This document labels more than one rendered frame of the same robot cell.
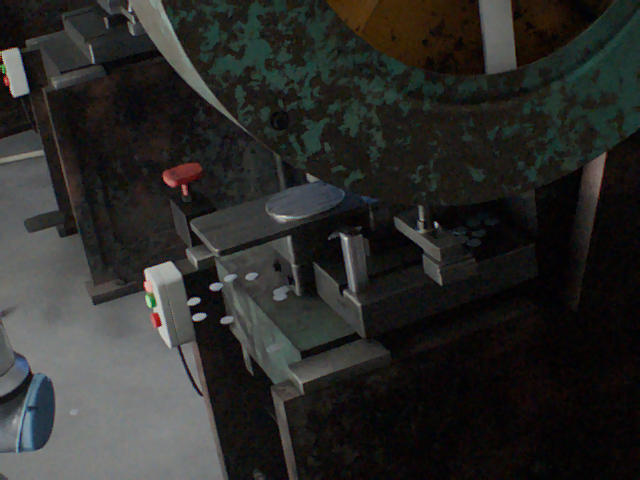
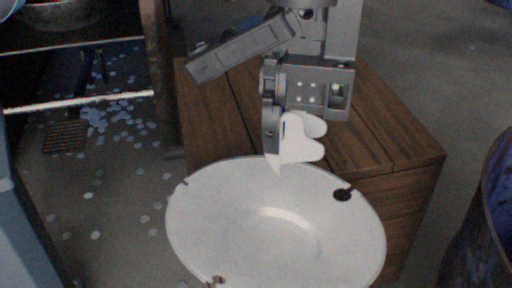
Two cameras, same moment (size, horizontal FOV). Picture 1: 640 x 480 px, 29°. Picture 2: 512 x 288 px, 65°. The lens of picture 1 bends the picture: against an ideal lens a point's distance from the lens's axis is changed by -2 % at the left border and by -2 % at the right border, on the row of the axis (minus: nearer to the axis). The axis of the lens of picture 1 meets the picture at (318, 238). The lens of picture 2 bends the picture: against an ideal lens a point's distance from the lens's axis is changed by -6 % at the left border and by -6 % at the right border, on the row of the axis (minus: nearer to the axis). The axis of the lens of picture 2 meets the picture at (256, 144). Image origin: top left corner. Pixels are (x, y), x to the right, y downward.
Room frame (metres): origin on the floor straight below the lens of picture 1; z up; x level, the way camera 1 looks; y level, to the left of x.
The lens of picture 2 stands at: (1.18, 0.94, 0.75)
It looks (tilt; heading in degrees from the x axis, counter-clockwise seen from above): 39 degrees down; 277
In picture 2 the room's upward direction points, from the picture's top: straight up
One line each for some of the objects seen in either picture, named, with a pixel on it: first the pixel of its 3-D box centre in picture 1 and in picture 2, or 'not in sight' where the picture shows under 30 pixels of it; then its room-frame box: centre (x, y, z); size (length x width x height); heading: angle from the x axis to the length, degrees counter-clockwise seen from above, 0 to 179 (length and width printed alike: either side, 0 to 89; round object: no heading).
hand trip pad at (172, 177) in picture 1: (187, 189); not in sight; (2.08, 0.22, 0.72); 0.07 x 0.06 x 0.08; 109
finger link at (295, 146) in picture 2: not in sight; (295, 149); (1.18, 0.61, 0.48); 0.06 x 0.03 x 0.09; 176
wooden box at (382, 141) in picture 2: not in sight; (286, 171); (1.20, 0.31, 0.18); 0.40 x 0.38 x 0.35; 111
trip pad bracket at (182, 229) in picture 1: (201, 245); not in sight; (2.06, 0.21, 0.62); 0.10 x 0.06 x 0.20; 19
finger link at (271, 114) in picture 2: not in sight; (273, 111); (1.20, 0.61, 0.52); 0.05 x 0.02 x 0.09; 86
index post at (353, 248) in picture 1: (354, 258); not in sight; (1.63, -0.05, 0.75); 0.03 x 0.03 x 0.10; 19
